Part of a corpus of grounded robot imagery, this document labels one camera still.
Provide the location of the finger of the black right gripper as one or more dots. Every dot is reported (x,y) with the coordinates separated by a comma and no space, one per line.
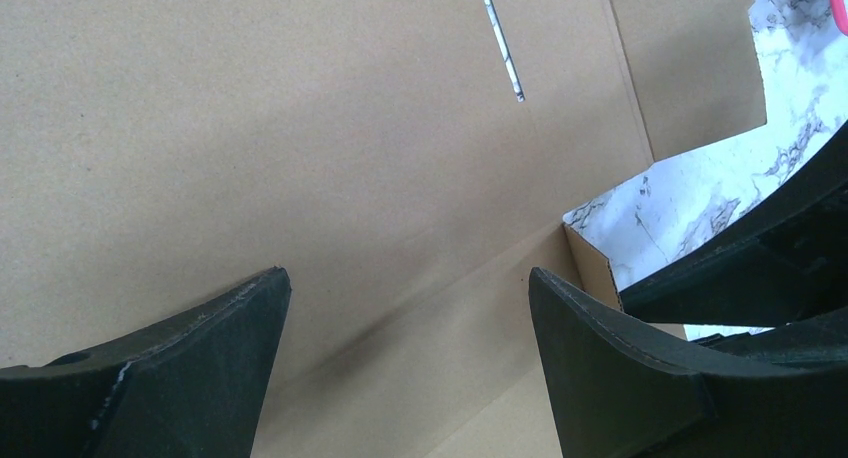
(784,261)
(817,342)

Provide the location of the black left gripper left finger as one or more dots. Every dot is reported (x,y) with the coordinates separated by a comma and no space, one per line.
(191,385)

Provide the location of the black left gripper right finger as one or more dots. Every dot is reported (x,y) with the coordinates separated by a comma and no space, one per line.
(619,387)

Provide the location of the pink-framed whiteboard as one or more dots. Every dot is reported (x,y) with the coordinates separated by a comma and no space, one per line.
(839,15)

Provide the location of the brown cardboard box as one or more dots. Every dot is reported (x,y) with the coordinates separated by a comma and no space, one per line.
(157,152)

